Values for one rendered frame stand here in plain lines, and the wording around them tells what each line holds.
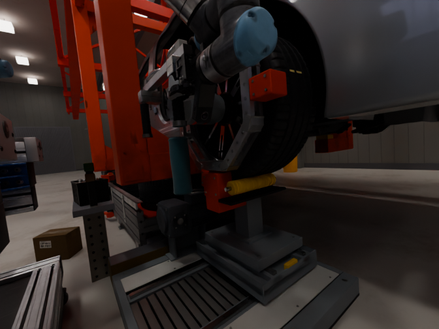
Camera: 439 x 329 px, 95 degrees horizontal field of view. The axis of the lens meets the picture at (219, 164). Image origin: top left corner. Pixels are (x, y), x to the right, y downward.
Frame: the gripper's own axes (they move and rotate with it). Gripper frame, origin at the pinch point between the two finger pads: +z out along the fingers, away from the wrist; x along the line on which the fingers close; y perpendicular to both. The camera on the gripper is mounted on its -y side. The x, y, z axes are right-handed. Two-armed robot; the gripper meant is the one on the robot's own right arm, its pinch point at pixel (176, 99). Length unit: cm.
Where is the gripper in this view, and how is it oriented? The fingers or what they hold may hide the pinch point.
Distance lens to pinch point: 65.6
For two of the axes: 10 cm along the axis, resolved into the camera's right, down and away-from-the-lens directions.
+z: -5.8, -0.1, 8.1
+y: -0.9, -9.9, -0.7
